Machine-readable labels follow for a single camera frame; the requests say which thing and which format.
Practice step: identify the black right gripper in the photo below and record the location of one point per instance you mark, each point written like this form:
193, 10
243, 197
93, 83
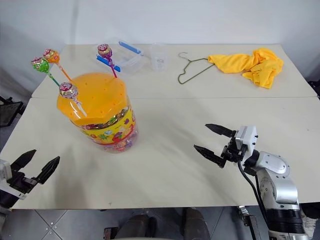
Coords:
231, 152

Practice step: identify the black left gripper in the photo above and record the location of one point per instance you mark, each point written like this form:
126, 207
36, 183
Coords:
21, 183

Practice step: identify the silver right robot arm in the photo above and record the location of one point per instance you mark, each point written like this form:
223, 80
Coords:
280, 185

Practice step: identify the silver red wrapped lollipop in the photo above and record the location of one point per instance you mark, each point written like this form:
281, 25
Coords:
68, 91

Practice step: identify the lollipop jar with orange lid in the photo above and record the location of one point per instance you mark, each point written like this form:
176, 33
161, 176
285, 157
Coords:
100, 100

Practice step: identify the green wrapped lollipop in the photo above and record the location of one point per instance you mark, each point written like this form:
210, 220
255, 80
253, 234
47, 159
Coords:
40, 65

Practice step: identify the orange wrapped lollipop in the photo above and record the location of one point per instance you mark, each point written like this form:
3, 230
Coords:
51, 56

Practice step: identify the purple wrapped lollipop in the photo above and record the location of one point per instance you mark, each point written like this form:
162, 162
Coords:
104, 50

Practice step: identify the yellow cloth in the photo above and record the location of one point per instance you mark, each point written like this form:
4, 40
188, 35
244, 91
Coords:
252, 66

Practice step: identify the dark rounded shape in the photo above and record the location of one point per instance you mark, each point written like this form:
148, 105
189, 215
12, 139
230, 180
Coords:
196, 225

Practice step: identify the black metal table leg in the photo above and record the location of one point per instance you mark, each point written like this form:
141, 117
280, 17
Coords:
250, 222

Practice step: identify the clear plastic measuring cup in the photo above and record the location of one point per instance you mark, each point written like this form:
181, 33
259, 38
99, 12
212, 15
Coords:
159, 58

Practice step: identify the clear box with blue latches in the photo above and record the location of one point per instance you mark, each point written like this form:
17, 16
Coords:
130, 61

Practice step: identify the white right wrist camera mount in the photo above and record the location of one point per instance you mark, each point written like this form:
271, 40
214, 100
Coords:
246, 140

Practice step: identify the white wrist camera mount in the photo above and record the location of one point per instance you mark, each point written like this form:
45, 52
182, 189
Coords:
3, 170
246, 140

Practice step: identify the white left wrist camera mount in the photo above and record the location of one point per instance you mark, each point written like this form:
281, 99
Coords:
3, 170

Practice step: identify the black metal frame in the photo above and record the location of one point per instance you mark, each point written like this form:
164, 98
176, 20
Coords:
10, 110

